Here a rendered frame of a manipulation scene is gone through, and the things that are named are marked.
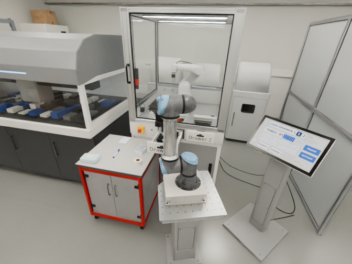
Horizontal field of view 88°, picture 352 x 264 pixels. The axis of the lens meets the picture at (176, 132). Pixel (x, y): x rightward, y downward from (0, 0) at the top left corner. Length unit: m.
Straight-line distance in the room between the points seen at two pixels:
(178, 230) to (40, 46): 1.99
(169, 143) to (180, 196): 0.37
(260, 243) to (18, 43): 2.97
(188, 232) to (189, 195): 0.45
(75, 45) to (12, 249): 1.93
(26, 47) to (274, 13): 4.41
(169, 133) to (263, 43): 4.11
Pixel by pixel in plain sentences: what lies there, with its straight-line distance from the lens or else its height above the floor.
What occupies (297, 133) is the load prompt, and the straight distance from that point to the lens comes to 1.68.
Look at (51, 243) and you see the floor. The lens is 2.35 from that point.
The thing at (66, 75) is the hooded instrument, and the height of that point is 1.44.
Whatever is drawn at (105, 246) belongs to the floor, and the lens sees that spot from 2.14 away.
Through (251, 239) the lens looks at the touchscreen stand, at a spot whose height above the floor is 0.04.
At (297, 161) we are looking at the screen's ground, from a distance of 1.61.
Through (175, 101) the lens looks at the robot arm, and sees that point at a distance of 1.05.
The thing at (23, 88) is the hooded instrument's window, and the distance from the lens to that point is 2.40.
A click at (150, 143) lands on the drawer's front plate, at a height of 0.91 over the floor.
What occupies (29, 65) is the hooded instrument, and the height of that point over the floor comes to 1.50.
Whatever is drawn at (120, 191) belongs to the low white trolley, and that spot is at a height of 0.49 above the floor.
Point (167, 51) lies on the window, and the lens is 1.76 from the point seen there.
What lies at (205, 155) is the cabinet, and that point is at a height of 0.64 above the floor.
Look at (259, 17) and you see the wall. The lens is 4.95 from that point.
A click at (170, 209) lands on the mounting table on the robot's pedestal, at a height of 0.76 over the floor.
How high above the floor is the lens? 1.78
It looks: 27 degrees down
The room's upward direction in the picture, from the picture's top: 2 degrees clockwise
